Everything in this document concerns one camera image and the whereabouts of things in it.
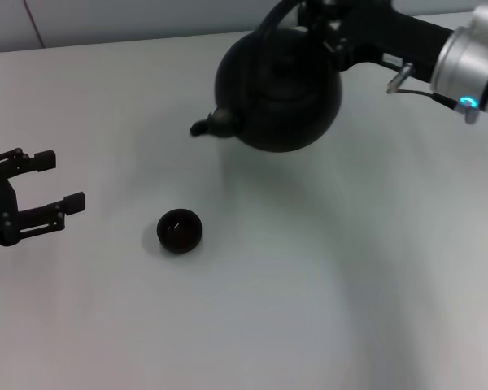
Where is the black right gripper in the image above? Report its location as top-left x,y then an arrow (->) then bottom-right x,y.
296,0 -> 457,79

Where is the black teapot with handle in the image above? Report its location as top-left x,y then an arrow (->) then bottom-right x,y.
190,0 -> 343,154

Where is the black teacup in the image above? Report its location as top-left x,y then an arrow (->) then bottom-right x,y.
156,208 -> 204,255

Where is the thin right gripper cable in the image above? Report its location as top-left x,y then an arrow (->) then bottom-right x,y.
385,62 -> 481,125

